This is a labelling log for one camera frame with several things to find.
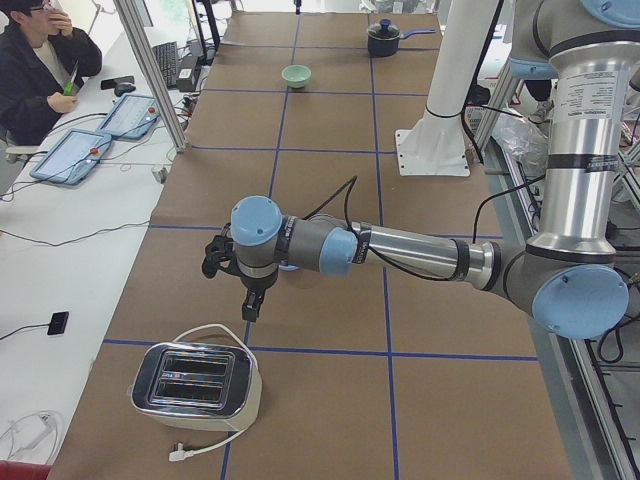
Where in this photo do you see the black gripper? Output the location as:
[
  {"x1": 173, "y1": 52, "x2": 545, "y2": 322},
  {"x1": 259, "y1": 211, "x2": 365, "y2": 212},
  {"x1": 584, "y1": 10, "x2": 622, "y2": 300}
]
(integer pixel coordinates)
[{"x1": 201, "y1": 224, "x2": 278, "y2": 321}]

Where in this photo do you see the blue bowl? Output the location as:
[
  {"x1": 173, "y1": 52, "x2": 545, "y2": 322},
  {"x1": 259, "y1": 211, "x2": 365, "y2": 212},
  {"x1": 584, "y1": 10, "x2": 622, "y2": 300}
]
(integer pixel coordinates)
[{"x1": 279, "y1": 264, "x2": 299, "y2": 272}]

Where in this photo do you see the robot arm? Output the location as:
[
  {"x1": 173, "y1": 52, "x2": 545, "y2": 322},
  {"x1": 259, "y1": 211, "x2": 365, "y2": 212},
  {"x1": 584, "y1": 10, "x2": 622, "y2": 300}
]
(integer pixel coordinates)
[{"x1": 202, "y1": 1, "x2": 639, "y2": 339}]

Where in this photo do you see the green bowl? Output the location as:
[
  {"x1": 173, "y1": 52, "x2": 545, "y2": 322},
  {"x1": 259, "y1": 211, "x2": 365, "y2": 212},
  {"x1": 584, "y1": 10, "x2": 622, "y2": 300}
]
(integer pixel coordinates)
[{"x1": 281, "y1": 64, "x2": 312, "y2": 89}]

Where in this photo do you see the silver white toaster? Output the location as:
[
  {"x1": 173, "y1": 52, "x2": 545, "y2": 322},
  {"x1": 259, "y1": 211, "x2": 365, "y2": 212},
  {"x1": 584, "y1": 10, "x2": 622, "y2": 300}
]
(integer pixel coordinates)
[{"x1": 130, "y1": 342, "x2": 262, "y2": 432}]

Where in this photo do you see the small black box device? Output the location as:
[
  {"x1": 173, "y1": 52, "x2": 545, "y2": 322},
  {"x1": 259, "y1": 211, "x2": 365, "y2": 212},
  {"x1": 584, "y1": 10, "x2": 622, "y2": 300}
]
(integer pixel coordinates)
[{"x1": 47, "y1": 311, "x2": 69, "y2": 336}]

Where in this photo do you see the far blue teach pendant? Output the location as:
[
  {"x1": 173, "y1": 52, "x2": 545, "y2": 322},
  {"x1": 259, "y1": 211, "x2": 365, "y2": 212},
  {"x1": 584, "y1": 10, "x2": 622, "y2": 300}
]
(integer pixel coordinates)
[{"x1": 97, "y1": 93, "x2": 159, "y2": 140}]

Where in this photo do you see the blue teach pendant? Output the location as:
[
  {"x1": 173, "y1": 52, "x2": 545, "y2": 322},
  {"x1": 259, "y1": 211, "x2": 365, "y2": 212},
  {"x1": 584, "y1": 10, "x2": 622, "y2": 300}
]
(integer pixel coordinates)
[
  {"x1": 97, "y1": 93, "x2": 159, "y2": 140},
  {"x1": 30, "y1": 129, "x2": 113, "y2": 186}
]

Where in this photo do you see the near blue teach pendant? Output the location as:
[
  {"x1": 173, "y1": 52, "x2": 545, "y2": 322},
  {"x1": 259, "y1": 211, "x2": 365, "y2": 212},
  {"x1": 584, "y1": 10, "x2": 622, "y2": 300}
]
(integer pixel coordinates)
[{"x1": 30, "y1": 129, "x2": 113, "y2": 186}]

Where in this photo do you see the black computer mouse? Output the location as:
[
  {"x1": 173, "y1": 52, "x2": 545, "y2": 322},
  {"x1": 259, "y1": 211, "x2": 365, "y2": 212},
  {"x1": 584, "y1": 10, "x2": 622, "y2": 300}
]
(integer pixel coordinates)
[{"x1": 114, "y1": 82, "x2": 136, "y2": 97}]

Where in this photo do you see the black smartphone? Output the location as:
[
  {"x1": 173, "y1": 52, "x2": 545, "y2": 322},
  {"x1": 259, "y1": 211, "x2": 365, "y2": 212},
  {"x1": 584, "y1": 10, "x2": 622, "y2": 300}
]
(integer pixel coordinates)
[{"x1": 100, "y1": 75, "x2": 135, "y2": 90}]

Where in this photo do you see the black keyboard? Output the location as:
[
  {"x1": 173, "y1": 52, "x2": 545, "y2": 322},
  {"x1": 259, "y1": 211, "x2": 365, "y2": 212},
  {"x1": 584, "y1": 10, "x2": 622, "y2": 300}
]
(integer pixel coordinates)
[{"x1": 152, "y1": 41, "x2": 179, "y2": 89}]

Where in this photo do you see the dark blue lidded pot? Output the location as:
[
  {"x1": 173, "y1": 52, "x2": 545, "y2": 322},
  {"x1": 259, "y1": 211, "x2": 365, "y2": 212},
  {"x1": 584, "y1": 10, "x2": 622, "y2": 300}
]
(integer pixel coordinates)
[{"x1": 367, "y1": 19, "x2": 437, "y2": 58}]

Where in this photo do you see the seated person in black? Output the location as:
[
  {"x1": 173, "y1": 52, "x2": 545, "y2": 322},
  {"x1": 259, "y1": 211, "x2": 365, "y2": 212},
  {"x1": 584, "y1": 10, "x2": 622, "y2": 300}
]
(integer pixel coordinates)
[{"x1": 1, "y1": 1, "x2": 102, "y2": 146}]

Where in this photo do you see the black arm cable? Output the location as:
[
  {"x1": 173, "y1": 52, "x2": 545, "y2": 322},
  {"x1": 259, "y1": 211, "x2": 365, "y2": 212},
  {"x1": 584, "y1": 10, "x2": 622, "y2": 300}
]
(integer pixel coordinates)
[{"x1": 302, "y1": 175, "x2": 546, "y2": 282}]

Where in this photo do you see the white toaster power cable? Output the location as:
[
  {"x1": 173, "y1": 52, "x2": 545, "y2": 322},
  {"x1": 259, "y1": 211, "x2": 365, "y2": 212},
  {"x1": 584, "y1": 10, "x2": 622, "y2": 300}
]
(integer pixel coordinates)
[{"x1": 167, "y1": 323, "x2": 249, "y2": 462}]

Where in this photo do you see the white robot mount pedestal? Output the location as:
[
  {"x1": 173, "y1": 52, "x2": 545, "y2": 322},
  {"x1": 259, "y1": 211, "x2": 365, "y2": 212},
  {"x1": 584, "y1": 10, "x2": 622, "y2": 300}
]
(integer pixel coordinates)
[{"x1": 395, "y1": 0, "x2": 502, "y2": 177}]

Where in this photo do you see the white cable bundle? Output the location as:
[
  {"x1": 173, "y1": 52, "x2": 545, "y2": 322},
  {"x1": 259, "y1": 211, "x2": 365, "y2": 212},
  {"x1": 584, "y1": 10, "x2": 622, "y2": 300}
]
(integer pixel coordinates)
[{"x1": 0, "y1": 409, "x2": 64, "y2": 464}]

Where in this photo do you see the aluminium frame post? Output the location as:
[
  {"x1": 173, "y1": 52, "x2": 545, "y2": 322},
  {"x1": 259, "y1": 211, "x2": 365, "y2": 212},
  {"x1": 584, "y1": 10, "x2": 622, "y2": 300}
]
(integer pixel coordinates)
[{"x1": 114, "y1": 0, "x2": 187, "y2": 153}]

